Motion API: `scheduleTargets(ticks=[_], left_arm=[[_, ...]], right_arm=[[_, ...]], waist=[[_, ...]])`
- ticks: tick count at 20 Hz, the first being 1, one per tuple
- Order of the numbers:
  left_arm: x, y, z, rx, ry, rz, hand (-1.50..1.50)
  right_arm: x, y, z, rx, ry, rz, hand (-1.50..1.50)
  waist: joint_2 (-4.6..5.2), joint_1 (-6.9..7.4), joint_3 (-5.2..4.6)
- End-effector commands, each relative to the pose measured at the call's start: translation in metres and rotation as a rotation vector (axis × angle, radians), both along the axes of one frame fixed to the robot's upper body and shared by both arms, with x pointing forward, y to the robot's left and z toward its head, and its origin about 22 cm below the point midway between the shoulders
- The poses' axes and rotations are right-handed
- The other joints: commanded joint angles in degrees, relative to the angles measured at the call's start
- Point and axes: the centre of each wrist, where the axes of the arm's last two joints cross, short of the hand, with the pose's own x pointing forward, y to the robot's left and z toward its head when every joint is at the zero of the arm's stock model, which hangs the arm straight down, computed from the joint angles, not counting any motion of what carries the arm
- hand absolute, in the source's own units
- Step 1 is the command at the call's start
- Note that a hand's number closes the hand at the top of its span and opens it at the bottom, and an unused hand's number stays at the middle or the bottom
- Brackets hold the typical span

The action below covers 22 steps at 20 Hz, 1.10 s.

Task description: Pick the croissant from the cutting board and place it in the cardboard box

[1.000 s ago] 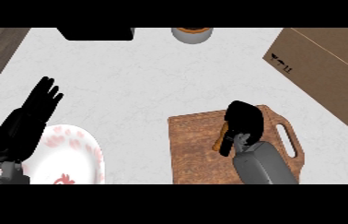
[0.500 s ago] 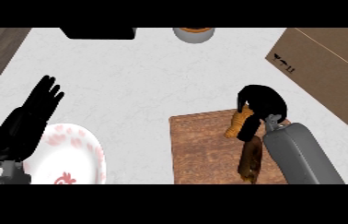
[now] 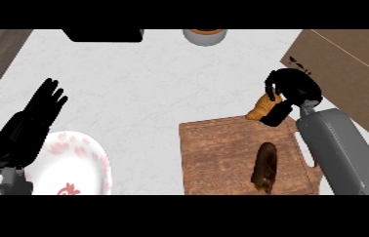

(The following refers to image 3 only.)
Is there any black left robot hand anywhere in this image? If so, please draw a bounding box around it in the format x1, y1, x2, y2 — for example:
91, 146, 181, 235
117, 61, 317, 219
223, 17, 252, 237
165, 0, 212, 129
0, 77, 69, 170

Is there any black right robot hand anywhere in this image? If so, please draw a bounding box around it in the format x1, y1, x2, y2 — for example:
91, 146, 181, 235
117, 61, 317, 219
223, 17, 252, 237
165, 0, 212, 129
258, 67, 325, 128

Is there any golden orange croissant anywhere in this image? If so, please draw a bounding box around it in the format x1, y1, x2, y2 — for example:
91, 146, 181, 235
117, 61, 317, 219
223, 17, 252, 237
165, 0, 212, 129
243, 87, 283, 122

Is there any brown cardboard box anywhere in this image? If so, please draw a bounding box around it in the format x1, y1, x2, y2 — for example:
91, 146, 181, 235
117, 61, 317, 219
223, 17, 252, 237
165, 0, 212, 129
279, 29, 369, 133

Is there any brown wooden cutting board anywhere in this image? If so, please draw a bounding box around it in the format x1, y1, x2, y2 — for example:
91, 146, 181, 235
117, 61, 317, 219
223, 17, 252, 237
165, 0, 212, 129
177, 114, 325, 196

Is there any white plate with pink flowers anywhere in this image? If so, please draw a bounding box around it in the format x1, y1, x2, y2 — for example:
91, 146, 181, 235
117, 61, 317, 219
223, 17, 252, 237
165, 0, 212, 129
25, 131, 114, 196

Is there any dark wooden panel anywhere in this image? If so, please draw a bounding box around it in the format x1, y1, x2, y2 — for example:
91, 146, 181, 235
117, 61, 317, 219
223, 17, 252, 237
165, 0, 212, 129
0, 29, 34, 79

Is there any grey can with orange top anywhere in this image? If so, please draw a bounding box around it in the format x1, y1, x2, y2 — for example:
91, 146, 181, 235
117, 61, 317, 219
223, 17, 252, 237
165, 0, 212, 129
181, 29, 229, 48

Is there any black appliance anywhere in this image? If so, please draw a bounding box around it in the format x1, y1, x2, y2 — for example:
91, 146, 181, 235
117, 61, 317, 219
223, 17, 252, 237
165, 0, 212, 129
62, 29, 146, 44

